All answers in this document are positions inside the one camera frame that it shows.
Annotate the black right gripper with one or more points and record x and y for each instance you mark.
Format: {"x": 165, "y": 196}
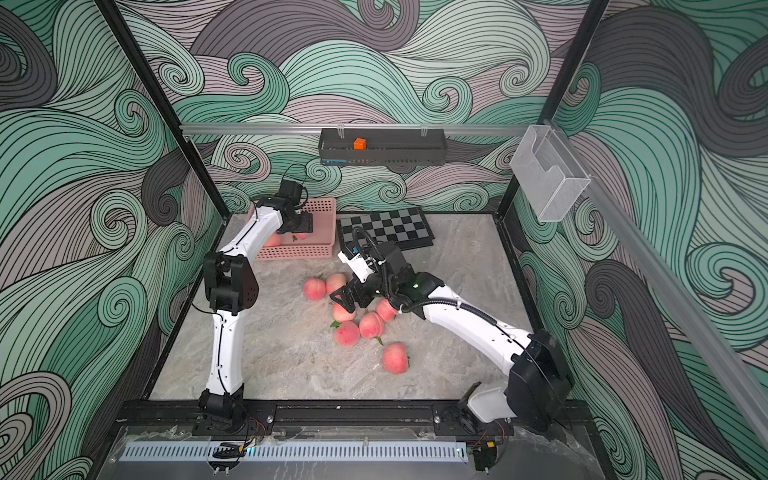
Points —
{"x": 353, "y": 297}

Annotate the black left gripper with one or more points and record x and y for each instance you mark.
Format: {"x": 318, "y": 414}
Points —
{"x": 307, "y": 226}

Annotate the peach with leaf back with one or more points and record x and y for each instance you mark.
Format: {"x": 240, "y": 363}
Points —
{"x": 314, "y": 289}

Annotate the peach with leaf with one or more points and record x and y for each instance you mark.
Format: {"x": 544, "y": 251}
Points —
{"x": 386, "y": 311}
{"x": 314, "y": 289}

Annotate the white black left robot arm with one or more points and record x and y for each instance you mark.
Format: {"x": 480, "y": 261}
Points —
{"x": 231, "y": 289}

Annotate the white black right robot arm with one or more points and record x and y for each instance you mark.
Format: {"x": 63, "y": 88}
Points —
{"x": 538, "y": 377}

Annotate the pink perforated plastic basket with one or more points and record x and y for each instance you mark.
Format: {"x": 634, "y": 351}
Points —
{"x": 319, "y": 244}

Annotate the peach centre pale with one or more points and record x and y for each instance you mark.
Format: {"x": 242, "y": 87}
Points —
{"x": 335, "y": 282}

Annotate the peach front left cracked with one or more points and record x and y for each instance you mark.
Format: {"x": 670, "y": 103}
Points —
{"x": 346, "y": 333}

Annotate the peach right with leaf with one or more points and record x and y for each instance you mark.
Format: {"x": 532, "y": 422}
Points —
{"x": 386, "y": 311}

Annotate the black folding chess board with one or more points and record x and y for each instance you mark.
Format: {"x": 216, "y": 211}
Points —
{"x": 408, "y": 228}

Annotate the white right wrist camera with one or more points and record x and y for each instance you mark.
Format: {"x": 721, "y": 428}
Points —
{"x": 358, "y": 265}

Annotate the black wall shelf tray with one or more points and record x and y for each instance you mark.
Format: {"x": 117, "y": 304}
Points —
{"x": 391, "y": 148}

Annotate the aluminium wall rail back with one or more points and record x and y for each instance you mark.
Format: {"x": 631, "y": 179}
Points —
{"x": 276, "y": 128}

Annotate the aluminium wall rail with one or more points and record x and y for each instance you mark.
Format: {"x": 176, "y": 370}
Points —
{"x": 276, "y": 128}
{"x": 743, "y": 388}

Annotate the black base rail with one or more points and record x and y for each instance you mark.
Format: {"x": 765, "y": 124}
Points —
{"x": 279, "y": 417}

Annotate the clear acrylic wall holder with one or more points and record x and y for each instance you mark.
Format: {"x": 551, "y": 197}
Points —
{"x": 549, "y": 172}

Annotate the white vented cable duct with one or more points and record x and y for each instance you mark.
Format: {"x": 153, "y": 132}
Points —
{"x": 301, "y": 451}

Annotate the black frame post left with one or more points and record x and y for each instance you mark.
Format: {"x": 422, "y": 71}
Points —
{"x": 140, "y": 64}

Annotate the black frame post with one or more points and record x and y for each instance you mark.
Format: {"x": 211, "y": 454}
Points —
{"x": 140, "y": 64}
{"x": 572, "y": 61}

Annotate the black frame post right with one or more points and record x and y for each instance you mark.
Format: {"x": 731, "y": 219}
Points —
{"x": 572, "y": 61}

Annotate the aluminium wall rail right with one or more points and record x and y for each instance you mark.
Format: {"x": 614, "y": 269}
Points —
{"x": 743, "y": 388}

